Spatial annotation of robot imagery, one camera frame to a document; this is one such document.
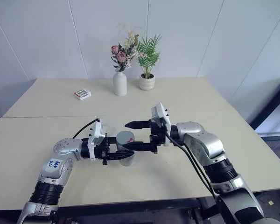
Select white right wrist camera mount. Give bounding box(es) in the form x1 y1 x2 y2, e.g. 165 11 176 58
151 102 172 147

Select dark metal table frame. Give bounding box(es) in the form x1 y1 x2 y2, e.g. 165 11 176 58
51 197 223 224

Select cream ribbed plant pot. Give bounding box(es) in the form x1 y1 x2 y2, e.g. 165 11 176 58
139 73 155 91

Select small white box green batteries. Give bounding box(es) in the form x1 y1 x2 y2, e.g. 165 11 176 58
73 88 92 101

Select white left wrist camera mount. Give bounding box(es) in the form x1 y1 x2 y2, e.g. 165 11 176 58
88 121 107 162

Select dried pink flower bouquet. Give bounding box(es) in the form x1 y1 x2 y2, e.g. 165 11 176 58
110 22 141 73

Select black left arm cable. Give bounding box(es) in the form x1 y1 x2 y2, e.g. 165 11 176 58
73 119 101 141

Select green palm plant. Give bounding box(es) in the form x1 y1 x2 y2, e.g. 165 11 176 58
136 34 162 79

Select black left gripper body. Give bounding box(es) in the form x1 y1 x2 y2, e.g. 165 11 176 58
94 137 112 166

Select gray jar lid red mark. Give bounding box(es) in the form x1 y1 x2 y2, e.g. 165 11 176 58
116 130 136 151

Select grey cylindrical can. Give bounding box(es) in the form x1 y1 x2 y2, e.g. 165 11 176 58
116 130 136 168

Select black metal frame furniture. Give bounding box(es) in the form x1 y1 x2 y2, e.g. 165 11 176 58
248 74 280 141

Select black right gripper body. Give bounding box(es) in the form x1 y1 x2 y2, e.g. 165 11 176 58
148 119 166 155

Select white ceramic vase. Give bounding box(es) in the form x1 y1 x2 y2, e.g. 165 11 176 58
112 70 128 97

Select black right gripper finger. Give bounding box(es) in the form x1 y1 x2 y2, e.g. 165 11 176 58
124 120 152 130
124 141 155 154

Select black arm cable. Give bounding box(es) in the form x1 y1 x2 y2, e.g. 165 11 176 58
164 132 218 200
73 119 101 141

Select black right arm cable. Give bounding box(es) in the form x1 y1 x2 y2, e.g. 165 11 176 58
164 132 218 200

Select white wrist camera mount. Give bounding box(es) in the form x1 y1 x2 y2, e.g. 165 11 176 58
151 102 172 147
88 121 107 162

